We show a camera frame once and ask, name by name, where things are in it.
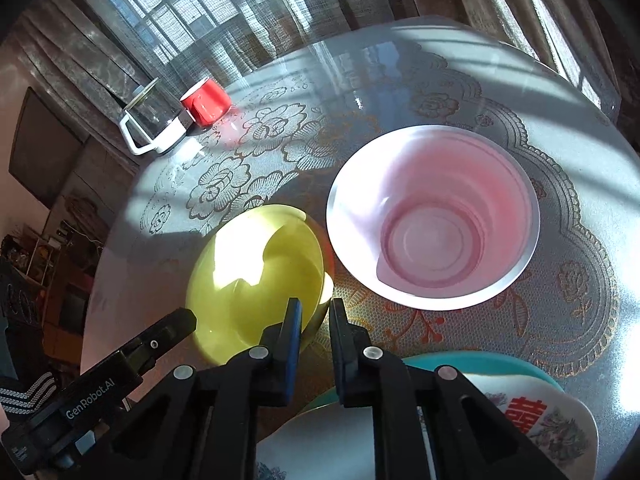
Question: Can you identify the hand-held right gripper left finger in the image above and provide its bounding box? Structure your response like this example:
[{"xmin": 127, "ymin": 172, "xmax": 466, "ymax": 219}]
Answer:
[{"xmin": 107, "ymin": 297, "xmax": 303, "ymax": 480}]

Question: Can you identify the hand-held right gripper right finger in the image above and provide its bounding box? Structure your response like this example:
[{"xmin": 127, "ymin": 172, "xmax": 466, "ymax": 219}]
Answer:
[{"xmin": 329, "ymin": 297, "xmax": 571, "ymax": 480}]

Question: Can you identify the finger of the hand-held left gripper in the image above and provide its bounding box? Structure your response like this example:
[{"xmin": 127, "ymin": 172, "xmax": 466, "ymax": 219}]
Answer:
[{"xmin": 125, "ymin": 307, "xmax": 197, "ymax": 376}]

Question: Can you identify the yellow plastic bowl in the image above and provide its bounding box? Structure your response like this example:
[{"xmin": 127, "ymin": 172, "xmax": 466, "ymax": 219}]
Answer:
[{"xmin": 185, "ymin": 204, "xmax": 335, "ymax": 366}]

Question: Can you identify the teal plastic plate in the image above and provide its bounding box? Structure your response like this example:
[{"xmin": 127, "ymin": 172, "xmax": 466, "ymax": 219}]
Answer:
[{"xmin": 295, "ymin": 351, "xmax": 565, "ymax": 416}]

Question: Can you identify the red bowl white inside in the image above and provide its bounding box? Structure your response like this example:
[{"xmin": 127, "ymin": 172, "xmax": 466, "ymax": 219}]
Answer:
[{"xmin": 326, "ymin": 125, "xmax": 541, "ymax": 311}]

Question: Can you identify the large white floral plate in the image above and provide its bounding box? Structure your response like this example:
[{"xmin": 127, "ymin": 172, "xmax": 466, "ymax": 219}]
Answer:
[{"xmin": 255, "ymin": 372, "xmax": 600, "ymax": 480}]

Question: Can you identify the person's black striped jacket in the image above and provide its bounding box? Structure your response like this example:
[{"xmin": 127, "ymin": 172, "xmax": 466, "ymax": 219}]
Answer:
[{"xmin": 0, "ymin": 255, "xmax": 66, "ymax": 416}]

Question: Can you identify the dark wooden furniture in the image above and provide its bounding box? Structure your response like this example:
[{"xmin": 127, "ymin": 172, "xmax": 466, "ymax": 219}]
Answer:
[{"xmin": 0, "ymin": 195, "xmax": 108, "ymax": 361}]

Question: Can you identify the red mug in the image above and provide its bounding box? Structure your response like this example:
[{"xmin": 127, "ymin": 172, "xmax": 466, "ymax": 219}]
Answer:
[{"xmin": 180, "ymin": 78, "xmax": 232, "ymax": 127}]

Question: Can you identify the brown curtain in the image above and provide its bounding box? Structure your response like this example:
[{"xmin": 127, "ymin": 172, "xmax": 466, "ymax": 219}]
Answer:
[
  {"xmin": 0, "ymin": 0, "xmax": 151, "ymax": 128},
  {"xmin": 440, "ymin": 0, "xmax": 621, "ymax": 111}
]

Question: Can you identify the glass kettle white handle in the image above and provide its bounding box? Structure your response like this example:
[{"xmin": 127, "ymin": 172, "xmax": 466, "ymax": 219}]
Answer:
[{"xmin": 119, "ymin": 78, "xmax": 201, "ymax": 156}]

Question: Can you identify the dark wall board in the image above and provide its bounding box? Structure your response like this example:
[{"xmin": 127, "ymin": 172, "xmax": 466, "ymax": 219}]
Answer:
[{"xmin": 9, "ymin": 86, "xmax": 83, "ymax": 209}]

